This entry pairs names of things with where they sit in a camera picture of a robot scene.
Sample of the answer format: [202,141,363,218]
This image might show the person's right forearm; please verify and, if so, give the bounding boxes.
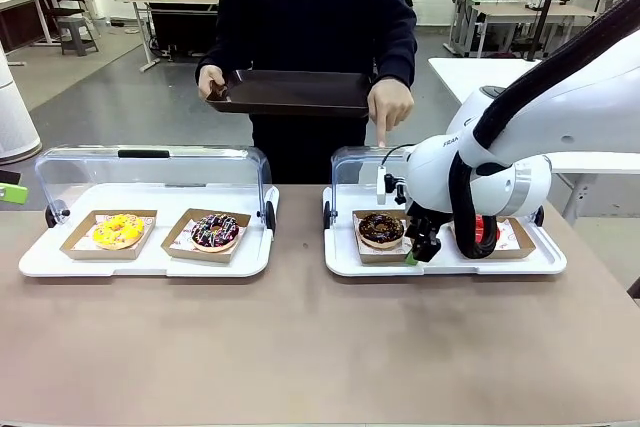
[195,6,251,74]

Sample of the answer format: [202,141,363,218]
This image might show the clear display case lid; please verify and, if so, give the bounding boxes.
[322,145,554,229]
[33,145,277,237]

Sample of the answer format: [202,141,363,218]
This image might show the person's left forearm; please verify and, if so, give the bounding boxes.
[374,6,419,87]

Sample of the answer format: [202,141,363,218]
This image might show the person's left hand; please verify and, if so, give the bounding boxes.
[367,77,416,149]

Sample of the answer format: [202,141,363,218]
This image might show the person in navy sweater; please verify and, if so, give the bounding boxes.
[214,0,406,186]

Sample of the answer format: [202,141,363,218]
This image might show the white printed paper liner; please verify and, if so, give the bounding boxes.
[498,219,522,252]
[168,219,249,252]

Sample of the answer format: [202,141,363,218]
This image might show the black right arm cable sleeve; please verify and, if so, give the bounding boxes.
[448,0,640,261]

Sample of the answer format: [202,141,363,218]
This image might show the red glazed donut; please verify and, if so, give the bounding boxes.
[473,214,501,244]

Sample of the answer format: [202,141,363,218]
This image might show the person's right hand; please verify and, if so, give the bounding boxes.
[197,65,232,104]

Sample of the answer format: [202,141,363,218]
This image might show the yellow sprinkled donut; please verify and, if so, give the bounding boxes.
[92,214,146,251]

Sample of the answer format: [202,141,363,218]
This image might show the chocolate donut with colourful sprinkles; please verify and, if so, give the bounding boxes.
[189,213,241,253]

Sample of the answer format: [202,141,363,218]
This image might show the dark brown serving tray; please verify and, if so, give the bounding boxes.
[204,69,374,119]

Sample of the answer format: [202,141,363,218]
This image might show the white display case base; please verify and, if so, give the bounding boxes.
[322,185,569,278]
[18,182,280,279]

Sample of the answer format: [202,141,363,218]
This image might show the white side table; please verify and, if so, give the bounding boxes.
[428,56,640,227]

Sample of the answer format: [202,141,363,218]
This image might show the white cylindrical air purifier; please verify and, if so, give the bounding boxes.
[0,39,44,164]

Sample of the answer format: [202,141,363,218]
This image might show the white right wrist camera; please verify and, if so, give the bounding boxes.
[376,164,390,207]

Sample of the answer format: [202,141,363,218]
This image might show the grey plastic stool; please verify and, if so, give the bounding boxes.
[58,16,100,57]

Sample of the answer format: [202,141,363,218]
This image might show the grey-framed background table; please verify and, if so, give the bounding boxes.
[469,1,599,59]

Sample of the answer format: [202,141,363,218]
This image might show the brown cardboard donut tray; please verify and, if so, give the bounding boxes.
[352,209,416,265]
[447,214,537,261]
[59,209,159,262]
[160,207,252,265]

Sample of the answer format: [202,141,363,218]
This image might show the chocolate glazed donut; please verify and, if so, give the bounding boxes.
[357,212,406,251]

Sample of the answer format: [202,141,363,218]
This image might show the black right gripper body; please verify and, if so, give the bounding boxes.
[403,199,442,239]

